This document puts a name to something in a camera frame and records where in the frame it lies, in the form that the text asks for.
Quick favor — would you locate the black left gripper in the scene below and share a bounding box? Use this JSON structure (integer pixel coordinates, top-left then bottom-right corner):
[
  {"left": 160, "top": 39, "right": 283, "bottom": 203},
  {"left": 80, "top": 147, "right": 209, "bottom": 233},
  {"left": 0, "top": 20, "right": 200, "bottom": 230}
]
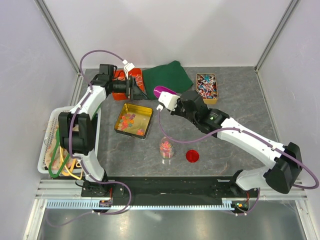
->
[{"left": 110, "top": 75, "right": 149, "bottom": 102}]

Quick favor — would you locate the magenta plastic scoop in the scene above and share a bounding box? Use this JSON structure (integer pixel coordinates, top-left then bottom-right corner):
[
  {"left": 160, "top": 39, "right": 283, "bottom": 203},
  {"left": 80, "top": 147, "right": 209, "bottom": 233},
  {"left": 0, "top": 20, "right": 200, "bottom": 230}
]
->
[{"left": 153, "top": 85, "right": 177, "bottom": 99}]

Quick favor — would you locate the gold tin with star candies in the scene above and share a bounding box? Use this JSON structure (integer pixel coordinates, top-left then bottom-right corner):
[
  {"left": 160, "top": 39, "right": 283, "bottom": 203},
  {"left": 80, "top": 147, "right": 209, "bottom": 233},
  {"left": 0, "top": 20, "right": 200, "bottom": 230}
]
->
[{"left": 114, "top": 103, "right": 154, "bottom": 140}]

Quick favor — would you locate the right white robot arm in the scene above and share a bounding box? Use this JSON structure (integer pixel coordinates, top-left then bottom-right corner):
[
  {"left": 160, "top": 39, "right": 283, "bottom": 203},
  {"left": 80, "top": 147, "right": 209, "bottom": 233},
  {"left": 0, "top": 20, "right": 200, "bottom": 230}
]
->
[{"left": 169, "top": 90, "right": 302, "bottom": 197}]

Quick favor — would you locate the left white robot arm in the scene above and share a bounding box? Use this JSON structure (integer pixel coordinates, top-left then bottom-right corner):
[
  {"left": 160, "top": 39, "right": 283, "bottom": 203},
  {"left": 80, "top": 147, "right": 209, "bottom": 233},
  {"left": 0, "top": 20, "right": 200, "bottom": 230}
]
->
[{"left": 58, "top": 62, "right": 148, "bottom": 197}]

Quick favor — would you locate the orange plastic candy box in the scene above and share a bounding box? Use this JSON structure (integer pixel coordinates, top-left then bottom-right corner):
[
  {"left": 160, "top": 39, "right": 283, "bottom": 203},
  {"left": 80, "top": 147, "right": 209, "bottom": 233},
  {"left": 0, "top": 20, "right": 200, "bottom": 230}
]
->
[{"left": 112, "top": 68, "right": 143, "bottom": 101}]

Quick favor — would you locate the gold tin with lollipops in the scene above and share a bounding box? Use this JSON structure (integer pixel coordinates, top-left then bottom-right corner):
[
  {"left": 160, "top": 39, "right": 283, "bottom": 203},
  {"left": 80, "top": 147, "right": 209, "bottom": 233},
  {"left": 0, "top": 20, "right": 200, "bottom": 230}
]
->
[{"left": 196, "top": 73, "right": 219, "bottom": 105}]

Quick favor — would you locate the folded green cloth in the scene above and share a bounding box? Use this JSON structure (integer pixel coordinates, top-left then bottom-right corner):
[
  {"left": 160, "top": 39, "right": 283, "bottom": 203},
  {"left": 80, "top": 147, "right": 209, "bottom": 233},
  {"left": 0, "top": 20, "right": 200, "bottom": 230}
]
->
[{"left": 142, "top": 60, "right": 193, "bottom": 100}]

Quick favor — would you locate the clear glass jar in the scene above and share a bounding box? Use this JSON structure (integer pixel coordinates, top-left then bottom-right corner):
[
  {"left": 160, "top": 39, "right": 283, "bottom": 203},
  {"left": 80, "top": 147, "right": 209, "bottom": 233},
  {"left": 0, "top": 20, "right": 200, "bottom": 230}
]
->
[{"left": 159, "top": 136, "right": 175, "bottom": 162}]

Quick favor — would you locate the red jar lid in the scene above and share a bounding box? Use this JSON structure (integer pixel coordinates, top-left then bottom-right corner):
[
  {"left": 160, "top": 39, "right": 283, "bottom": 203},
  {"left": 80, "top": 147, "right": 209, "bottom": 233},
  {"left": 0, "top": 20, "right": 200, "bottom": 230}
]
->
[{"left": 185, "top": 149, "right": 200, "bottom": 163}]

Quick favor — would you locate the white plastic basket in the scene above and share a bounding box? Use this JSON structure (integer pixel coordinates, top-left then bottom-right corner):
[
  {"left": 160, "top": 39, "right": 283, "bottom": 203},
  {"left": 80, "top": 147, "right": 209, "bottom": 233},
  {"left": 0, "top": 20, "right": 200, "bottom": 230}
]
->
[{"left": 37, "top": 106, "right": 102, "bottom": 174}]

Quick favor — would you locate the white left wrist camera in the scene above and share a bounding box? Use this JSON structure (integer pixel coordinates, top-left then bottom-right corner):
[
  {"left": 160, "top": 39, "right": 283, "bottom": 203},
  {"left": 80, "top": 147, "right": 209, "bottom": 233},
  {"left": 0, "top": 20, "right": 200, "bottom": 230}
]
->
[{"left": 122, "top": 59, "right": 135, "bottom": 79}]

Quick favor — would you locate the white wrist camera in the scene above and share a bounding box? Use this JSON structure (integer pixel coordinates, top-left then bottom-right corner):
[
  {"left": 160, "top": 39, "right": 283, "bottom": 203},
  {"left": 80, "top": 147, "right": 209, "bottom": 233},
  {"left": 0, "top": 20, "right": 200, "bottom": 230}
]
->
[
  {"left": 122, "top": 59, "right": 135, "bottom": 79},
  {"left": 156, "top": 91, "right": 180, "bottom": 111}
]

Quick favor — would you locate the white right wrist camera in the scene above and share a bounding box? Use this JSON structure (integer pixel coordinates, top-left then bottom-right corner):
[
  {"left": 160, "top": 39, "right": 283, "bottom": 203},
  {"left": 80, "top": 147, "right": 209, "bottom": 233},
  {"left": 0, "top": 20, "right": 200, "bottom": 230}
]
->
[{"left": 156, "top": 91, "right": 180, "bottom": 111}]

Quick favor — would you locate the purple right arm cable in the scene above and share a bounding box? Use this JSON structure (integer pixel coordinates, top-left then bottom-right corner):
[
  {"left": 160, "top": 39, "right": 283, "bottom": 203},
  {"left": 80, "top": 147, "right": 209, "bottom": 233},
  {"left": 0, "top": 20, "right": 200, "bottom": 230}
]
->
[{"left": 158, "top": 107, "right": 320, "bottom": 217}]

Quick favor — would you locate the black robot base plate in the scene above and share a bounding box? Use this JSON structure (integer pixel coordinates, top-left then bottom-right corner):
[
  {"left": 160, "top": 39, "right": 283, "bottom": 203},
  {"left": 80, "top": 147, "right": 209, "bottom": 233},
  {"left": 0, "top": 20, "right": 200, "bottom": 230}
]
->
[{"left": 81, "top": 176, "right": 258, "bottom": 199}]

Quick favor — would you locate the blue slotted cable duct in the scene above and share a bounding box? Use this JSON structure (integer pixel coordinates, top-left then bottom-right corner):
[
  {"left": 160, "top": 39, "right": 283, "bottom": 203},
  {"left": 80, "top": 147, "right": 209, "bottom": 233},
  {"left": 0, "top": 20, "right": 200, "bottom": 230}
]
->
[{"left": 46, "top": 199, "right": 249, "bottom": 211}]

